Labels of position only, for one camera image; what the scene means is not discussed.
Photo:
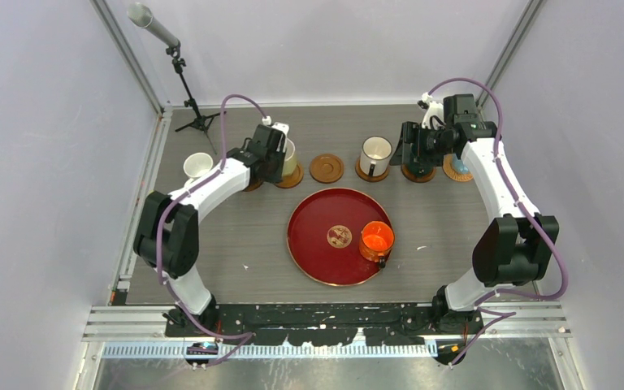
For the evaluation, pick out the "pale yellow mug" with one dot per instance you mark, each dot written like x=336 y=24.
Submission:
x=290 y=159

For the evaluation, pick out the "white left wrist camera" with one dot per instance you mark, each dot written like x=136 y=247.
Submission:
x=282 y=127

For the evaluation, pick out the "white ribbed mug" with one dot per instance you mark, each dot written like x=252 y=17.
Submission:
x=375 y=154

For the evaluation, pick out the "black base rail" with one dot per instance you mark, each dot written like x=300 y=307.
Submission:
x=380 y=324

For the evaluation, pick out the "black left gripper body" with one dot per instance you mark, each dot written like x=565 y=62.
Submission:
x=275 y=171

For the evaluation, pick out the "microphone on stand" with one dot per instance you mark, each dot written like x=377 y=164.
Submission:
x=144 y=18

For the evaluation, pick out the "red round tray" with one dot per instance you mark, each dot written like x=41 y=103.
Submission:
x=324 y=236

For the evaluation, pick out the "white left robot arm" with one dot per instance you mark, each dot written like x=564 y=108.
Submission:
x=167 y=235

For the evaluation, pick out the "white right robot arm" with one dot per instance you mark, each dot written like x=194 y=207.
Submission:
x=515 y=248

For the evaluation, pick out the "light blue mug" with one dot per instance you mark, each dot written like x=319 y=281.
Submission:
x=459 y=166

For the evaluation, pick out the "woven rattan coaster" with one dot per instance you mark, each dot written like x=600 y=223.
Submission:
x=451 y=174

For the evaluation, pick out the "orange mug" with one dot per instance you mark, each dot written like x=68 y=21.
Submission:
x=376 y=242

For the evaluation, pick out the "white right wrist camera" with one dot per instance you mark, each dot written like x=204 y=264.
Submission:
x=434 y=111

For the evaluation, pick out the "white mug with handle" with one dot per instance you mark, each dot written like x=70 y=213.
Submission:
x=196 y=166

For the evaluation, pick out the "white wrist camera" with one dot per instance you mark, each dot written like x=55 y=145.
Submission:
x=434 y=111
x=282 y=127

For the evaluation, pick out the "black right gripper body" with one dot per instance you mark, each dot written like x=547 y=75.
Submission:
x=431 y=146

